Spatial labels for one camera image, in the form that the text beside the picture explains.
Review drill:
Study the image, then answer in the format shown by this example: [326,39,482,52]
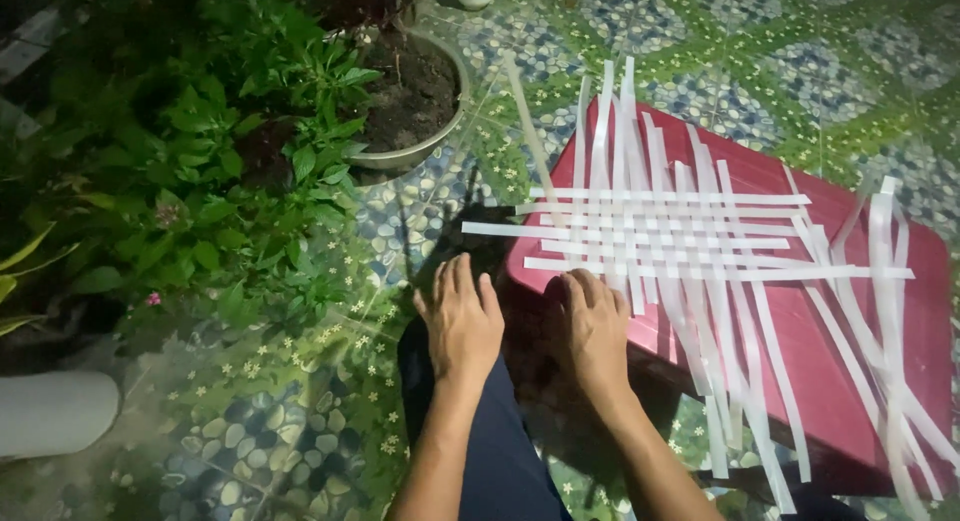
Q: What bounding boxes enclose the person's right hand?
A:
[558,269,633,402]

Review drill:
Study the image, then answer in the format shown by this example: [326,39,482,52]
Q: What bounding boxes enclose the person's left hand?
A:
[413,252,506,384]

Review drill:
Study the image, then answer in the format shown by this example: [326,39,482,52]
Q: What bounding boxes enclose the woven mat of white strips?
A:
[461,54,960,520]

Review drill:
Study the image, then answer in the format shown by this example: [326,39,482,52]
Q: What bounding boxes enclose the beige paper strip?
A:
[504,50,565,225]

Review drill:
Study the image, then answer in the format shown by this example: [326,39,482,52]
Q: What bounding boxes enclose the red plastic stool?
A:
[504,95,957,499]

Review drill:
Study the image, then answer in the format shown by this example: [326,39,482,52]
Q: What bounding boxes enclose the grey round planter with soil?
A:
[341,27,472,173]

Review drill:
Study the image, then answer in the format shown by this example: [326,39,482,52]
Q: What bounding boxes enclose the green leafy plants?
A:
[0,0,391,345]

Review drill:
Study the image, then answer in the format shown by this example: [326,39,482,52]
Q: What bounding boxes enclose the large white rounded container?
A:
[0,370,122,462]

